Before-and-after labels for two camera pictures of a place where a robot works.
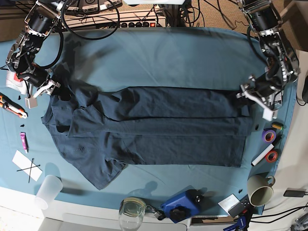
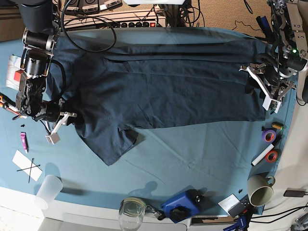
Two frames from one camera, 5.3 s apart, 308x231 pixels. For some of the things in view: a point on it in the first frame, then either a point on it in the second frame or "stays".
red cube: x=16 y=78 stays
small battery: x=277 y=125 stays
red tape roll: x=272 y=157 stays
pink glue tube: x=24 y=140 stays
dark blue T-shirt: x=100 y=130 -> x=119 y=82
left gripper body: x=268 y=113 -> x=272 y=100
